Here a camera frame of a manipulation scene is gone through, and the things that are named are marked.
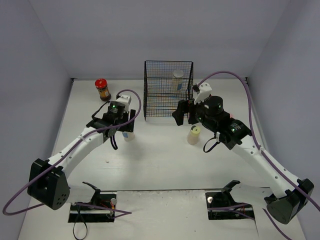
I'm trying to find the silver-lid white bottle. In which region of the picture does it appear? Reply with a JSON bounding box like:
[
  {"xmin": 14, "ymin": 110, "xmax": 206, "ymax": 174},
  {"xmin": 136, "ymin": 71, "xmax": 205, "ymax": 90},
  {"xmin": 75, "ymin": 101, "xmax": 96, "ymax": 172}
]
[
  {"xmin": 172, "ymin": 69, "xmax": 185, "ymax": 95},
  {"xmin": 122, "ymin": 131, "xmax": 135, "ymax": 142}
]

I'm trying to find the yellow-lid spice shaker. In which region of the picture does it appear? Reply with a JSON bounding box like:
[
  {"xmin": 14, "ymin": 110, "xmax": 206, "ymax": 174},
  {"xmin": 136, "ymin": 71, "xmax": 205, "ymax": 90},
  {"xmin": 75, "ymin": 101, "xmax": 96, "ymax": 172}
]
[{"xmin": 187, "ymin": 125, "xmax": 201, "ymax": 145}]

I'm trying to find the red-lid sauce jar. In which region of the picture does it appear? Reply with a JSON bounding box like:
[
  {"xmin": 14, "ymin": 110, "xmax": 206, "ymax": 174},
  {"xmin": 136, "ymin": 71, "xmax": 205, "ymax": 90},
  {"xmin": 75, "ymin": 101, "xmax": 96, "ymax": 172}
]
[{"xmin": 94, "ymin": 78, "xmax": 111, "ymax": 102}]

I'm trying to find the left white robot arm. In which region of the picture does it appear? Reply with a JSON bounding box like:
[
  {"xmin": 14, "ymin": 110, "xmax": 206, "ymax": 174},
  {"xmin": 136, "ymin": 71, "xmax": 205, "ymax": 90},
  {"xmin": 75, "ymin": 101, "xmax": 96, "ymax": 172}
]
[{"xmin": 27, "ymin": 103, "xmax": 137, "ymax": 210}]

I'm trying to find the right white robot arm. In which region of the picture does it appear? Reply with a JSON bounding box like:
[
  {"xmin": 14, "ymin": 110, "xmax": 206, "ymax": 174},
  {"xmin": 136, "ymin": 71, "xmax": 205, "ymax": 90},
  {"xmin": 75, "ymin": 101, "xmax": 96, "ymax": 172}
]
[{"xmin": 172, "ymin": 95, "xmax": 314, "ymax": 225}]

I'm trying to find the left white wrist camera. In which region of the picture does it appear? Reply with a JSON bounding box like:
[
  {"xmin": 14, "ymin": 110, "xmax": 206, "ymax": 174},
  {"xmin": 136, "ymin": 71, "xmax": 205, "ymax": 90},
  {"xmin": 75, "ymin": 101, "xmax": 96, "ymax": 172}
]
[{"xmin": 115, "ymin": 94, "xmax": 132, "ymax": 112}]

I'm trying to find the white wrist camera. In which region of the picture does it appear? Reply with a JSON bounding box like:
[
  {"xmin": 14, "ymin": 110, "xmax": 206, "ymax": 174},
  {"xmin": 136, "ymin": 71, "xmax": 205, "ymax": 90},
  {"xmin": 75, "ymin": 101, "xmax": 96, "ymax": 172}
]
[
  {"xmin": 115, "ymin": 94, "xmax": 132, "ymax": 112},
  {"xmin": 192, "ymin": 82, "xmax": 212, "ymax": 105}
]

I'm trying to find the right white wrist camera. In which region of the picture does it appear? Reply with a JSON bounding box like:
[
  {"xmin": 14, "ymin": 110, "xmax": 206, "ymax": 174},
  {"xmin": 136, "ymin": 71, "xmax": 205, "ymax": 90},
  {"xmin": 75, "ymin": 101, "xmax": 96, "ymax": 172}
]
[{"xmin": 192, "ymin": 82, "xmax": 212, "ymax": 105}]

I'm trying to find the black wire mesh rack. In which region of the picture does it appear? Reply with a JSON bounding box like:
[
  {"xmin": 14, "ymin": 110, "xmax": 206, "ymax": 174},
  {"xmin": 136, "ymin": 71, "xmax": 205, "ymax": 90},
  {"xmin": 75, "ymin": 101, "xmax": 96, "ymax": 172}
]
[{"xmin": 143, "ymin": 60, "xmax": 194, "ymax": 120}]

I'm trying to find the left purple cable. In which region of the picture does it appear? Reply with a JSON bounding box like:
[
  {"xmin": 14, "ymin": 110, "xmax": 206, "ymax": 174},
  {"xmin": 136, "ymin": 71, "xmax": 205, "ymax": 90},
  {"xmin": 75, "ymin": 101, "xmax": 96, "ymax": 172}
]
[{"xmin": 2, "ymin": 89, "xmax": 143, "ymax": 217}]

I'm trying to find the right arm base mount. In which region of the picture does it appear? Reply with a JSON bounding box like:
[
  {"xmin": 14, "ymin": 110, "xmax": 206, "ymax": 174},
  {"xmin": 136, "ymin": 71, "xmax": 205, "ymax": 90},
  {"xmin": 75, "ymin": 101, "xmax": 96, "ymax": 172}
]
[{"xmin": 205, "ymin": 180, "xmax": 255, "ymax": 221}]

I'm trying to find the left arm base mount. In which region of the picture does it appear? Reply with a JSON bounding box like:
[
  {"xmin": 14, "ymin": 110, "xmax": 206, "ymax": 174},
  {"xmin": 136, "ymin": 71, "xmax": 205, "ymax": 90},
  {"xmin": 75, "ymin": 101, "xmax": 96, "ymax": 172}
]
[{"xmin": 68, "ymin": 181, "xmax": 131, "ymax": 223}]

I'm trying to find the black loop cable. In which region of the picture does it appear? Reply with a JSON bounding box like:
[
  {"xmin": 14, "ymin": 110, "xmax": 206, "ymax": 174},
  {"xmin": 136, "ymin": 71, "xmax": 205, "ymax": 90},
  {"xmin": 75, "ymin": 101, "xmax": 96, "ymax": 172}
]
[{"xmin": 73, "ymin": 219, "xmax": 88, "ymax": 240}]

